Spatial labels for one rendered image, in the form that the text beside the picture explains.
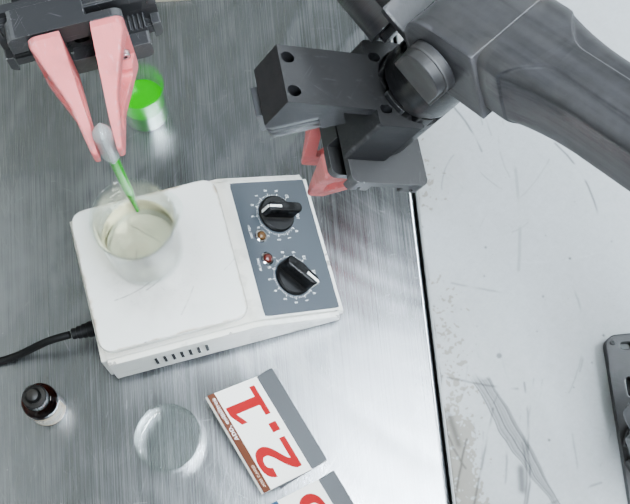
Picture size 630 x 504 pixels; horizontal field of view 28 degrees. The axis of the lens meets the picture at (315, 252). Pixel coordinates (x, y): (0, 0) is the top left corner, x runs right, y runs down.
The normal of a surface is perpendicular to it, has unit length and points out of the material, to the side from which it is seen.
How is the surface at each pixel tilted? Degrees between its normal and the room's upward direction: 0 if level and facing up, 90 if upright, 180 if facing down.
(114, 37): 22
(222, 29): 0
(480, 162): 0
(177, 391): 0
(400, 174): 29
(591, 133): 87
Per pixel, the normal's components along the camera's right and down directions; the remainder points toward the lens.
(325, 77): 0.48, -0.39
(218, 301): 0.00, -0.28
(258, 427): 0.55, -0.54
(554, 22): -0.24, -0.53
